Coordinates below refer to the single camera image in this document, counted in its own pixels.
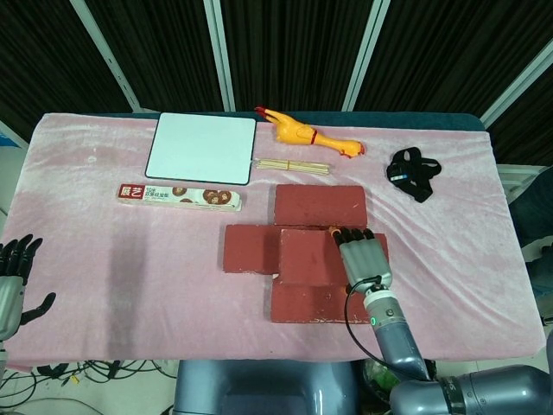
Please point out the white partition post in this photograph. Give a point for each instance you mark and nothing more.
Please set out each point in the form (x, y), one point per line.
(518, 78)
(108, 56)
(220, 56)
(365, 56)

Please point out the red brick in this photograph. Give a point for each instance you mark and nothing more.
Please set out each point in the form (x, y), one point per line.
(319, 205)
(307, 255)
(250, 248)
(309, 304)

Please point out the pink velvet table cloth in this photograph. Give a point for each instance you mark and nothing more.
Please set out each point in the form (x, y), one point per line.
(151, 268)

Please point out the white board with black rim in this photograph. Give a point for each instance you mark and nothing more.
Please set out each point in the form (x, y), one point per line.
(201, 147)

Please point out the grey equipment beside table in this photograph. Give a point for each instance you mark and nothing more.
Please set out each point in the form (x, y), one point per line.
(529, 203)

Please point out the long baking paper box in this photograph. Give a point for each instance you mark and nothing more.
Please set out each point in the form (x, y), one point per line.
(181, 196)

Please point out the black and grey left robot hand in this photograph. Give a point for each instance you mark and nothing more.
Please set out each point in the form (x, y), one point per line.
(10, 298)

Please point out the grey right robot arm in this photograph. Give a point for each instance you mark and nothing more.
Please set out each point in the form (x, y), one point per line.
(395, 333)

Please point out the yellow rubber chicken toy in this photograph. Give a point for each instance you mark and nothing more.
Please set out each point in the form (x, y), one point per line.
(298, 129)

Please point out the bundle of bamboo sticks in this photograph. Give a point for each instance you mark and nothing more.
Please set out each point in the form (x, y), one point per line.
(291, 166)

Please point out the blue-grey robot torso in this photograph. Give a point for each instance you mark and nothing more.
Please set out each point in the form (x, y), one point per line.
(259, 389)

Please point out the black and grey right robot hand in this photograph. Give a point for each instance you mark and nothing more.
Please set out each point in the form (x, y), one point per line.
(364, 259)

